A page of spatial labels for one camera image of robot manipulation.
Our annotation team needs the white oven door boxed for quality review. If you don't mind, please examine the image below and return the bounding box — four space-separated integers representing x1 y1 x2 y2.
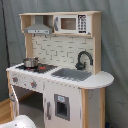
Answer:
9 85 19 119

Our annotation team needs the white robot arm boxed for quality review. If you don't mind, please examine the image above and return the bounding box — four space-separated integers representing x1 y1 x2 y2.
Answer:
0 115 37 128

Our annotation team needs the wooden toy kitchen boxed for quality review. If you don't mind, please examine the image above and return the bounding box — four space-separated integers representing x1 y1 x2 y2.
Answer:
7 11 114 128

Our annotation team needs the grey toy sink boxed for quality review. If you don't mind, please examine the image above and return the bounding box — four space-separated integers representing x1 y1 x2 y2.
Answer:
52 68 92 81

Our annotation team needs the black toy faucet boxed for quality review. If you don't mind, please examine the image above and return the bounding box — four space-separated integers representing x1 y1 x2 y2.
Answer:
75 51 93 70

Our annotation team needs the black toy stovetop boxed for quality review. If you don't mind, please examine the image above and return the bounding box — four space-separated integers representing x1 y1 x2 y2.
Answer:
18 63 55 73

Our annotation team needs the silver toy pot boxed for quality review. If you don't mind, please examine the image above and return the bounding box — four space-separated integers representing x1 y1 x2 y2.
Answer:
23 57 39 68

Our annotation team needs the right red stove knob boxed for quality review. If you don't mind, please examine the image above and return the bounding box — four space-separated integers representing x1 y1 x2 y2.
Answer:
31 81 37 88

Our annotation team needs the red stove knob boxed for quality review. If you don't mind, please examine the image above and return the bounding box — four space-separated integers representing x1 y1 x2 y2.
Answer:
12 77 18 83
31 81 37 88

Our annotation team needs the white toy microwave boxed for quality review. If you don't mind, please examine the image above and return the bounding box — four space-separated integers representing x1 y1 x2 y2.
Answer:
54 14 91 34

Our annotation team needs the grey ice dispenser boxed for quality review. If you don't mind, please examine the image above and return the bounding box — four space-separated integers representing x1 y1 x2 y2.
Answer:
54 94 70 120

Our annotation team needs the grey range hood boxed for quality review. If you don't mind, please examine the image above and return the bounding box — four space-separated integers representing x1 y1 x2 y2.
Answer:
23 15 54 35

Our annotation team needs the left red stove knob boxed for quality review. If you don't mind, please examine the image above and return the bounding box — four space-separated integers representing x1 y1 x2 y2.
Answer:
12 77 18 83

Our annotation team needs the grey cabinet door handle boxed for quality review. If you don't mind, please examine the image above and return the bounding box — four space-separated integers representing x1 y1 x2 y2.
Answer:
47 102 51 120

